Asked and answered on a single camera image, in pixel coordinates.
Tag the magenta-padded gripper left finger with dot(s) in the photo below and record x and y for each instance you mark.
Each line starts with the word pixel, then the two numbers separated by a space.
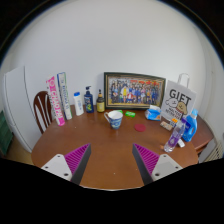
pixel 72 160

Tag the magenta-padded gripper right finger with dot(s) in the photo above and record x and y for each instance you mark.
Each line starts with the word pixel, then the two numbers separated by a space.
pixel 150 160

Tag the clear purple-capped water bottle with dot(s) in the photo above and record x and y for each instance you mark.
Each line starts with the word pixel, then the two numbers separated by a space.
pixel 174 138

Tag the flat round red coaster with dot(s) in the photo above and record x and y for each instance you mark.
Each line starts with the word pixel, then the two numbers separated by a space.
pixel 140 127

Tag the white remote control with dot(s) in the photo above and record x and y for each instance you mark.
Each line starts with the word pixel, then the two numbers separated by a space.
pixel 181 143

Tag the orange puzzle cube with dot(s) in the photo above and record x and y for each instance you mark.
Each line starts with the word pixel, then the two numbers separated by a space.
pixel 174 122

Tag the blue tissue pack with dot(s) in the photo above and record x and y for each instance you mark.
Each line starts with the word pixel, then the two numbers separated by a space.
pixel 153 114

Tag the small green pack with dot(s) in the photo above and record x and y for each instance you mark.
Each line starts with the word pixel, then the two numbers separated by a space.
pixel 120 111
pixel 130 114

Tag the blue detergent bottle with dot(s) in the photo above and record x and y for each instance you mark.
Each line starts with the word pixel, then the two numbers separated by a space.
pixel 190 128

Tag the blue patterned white mug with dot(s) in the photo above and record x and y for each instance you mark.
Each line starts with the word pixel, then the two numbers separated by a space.
pixel 115 120

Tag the white bottle with blue cap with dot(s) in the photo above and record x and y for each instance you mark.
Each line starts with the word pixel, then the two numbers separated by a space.
pixel 78 105

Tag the brown wooden chair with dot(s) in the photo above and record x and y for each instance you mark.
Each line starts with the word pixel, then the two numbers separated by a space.
pixel 39 111

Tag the dark blue pump bottle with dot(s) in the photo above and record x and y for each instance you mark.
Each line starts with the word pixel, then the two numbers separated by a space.
pixel 89 102

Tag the long pink box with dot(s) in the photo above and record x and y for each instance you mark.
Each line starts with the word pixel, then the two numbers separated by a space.
pixel 55 101

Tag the amber pump bottle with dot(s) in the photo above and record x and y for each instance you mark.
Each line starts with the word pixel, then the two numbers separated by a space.
pixel 100 104

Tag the white radiator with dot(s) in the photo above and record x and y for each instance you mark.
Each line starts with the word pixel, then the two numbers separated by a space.
pixel 213 151

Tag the long green and white box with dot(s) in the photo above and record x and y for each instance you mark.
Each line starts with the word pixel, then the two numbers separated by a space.
pixel 64 96

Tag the white printed paper gift bag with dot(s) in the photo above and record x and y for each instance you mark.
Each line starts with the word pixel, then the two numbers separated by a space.
pixel 178 100

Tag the framed group photo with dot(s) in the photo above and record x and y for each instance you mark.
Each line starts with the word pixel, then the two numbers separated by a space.
pixel 134 90

